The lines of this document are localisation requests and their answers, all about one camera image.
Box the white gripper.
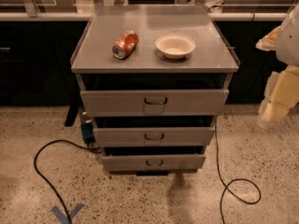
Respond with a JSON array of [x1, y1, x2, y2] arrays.
[[258, 65, 299, 129]]

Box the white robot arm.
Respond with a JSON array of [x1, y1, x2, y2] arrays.
[[256, 5, 299, 129]]

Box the grey top drawer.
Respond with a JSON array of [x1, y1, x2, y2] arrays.
[[80, 89, 229, 117]]

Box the grey drawer cabinet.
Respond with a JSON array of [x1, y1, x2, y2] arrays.
[[70, 5, 241, 176]]

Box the grey bottom drawer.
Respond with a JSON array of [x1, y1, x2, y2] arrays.
[[102, 154, 206, 172]]

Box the white paper bowl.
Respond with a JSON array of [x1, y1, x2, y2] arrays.
[[155, 35, 196, 60]]

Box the crushed orange soda can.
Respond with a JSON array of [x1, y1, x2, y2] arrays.
[[112, 31, 138, 59]]

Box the blue power box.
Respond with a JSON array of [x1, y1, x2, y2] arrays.
[[81, 122, 95, 144]]

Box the blue tape floor mark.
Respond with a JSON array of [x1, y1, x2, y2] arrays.
[[50, 203, 86, 224]]

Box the black cable right floor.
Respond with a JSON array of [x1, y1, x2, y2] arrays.
[[214, 119, 262, 224]]

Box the black cable floor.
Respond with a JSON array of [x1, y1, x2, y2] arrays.
[[33, 139, 103, 224], [214, 119, 262, 224]]

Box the black cable left floor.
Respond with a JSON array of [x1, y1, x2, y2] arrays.
[[33, 139, 103, 224]]

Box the white counter rail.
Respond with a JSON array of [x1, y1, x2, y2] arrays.
[[0, 13, 288, 21]]

